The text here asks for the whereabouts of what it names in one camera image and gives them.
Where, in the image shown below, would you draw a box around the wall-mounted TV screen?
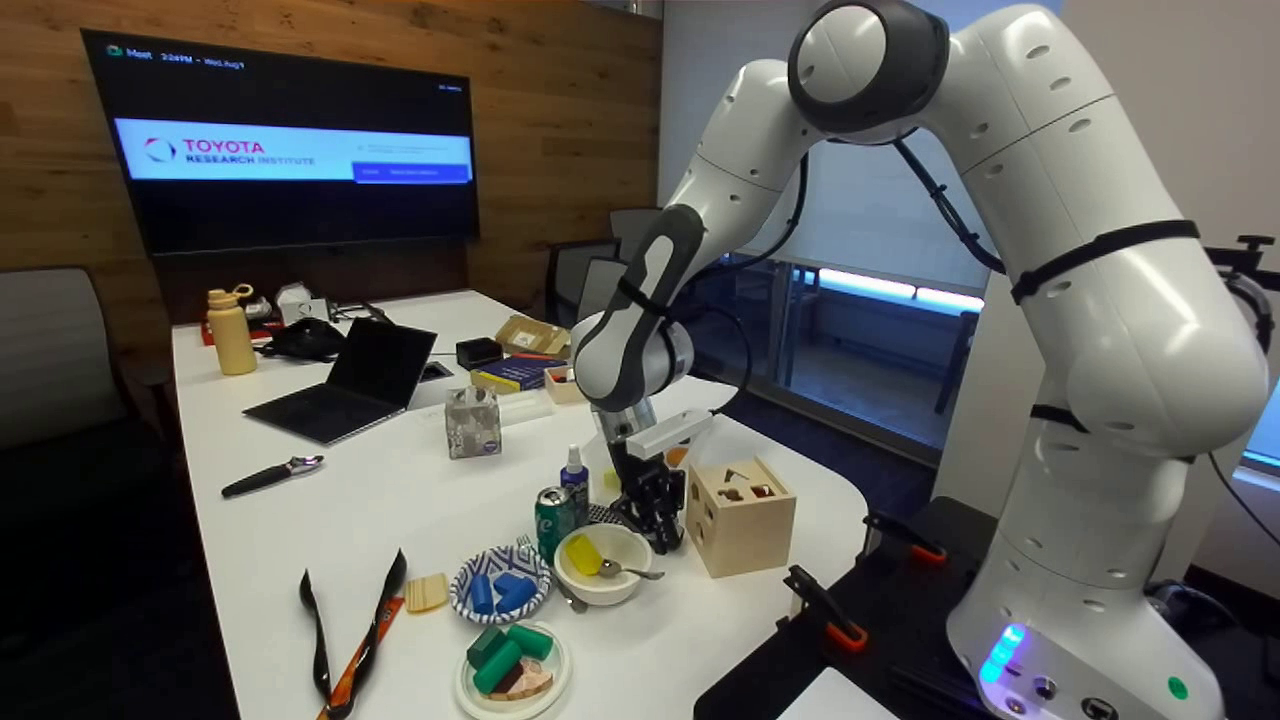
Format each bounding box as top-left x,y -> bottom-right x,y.
79,28 -> 483,260

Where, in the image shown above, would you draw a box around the blue patterned bowl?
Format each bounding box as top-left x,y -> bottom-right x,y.
450,542 -> 555,633

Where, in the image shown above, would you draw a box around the yellow block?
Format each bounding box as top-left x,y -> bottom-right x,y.
564,533 -> 607,577

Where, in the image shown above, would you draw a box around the blue block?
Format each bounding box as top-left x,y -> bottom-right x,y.
468,570 -> 537,621

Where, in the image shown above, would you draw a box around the cardboard box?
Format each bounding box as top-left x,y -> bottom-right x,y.
494,313 -> 577,368

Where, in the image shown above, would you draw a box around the black marker pen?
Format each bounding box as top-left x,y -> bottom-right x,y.
217,452 -> 329,503

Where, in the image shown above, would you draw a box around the tan cracker piece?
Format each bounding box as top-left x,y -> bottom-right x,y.
402,573 -> 456,621

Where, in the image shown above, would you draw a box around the small wooden tray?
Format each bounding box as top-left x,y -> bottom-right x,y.
541,365 -> 585,409

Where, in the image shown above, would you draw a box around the small blue-capped bottle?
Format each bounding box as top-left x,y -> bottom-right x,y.
560,444 -> 592,527

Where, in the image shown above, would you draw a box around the black and orange clamp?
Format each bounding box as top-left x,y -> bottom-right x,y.
781,561 -> 878,660
861,513 -> 953,577

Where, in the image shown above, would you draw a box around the black and orange tongs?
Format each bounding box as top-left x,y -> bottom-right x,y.
298,547 -> 413,720

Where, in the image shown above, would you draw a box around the blue book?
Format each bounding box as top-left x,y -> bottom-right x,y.
474,353 -> 564,395

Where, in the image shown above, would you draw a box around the white rounded object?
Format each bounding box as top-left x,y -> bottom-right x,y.
271,280 -> 336,330

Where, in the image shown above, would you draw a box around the black mounting board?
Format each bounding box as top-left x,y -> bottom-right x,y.
691,492 -> 1044,720

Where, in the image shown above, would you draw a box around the grey office chair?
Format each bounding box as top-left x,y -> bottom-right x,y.
547,238 -> 622,331
607,204 -> 662,252
573,256 -> 632,338

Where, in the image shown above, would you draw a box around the green soda can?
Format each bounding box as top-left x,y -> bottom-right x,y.
534,483 -> 577,563

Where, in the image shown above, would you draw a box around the green block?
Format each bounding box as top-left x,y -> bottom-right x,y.
463,628 -> 520,700
504,621 -> 555,663

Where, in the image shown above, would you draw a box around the yellow bottle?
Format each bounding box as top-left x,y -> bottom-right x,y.
199,280 -> 261,381

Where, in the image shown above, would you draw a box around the white plate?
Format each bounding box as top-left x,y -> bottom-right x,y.
454,623 -> 577,720

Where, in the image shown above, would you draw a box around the thin metal utensil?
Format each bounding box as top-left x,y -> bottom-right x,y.
547,573 -> 592,615

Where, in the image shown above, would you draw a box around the black laptop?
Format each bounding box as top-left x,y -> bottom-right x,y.
241,315 -> 442,450

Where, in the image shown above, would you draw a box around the small black box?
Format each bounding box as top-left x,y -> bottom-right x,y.
454,338 -> 507,376

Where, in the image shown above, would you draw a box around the tan wedge piece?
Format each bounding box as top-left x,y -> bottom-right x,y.
499,660 -> 560,703

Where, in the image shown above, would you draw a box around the wooden shape sorter box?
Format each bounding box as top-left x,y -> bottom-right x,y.
685,458 -> 800,586

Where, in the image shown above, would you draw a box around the white window blind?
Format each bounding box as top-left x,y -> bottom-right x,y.
662,0 -> 1071,299

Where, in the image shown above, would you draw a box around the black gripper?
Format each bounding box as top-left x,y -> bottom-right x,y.
618,444 -> 691,558

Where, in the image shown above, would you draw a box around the white bowl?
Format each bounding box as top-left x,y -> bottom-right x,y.
547,519 -> 662,612

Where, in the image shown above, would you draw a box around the black camera on stand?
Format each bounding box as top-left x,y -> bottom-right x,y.
1197,234 -> 1280,293

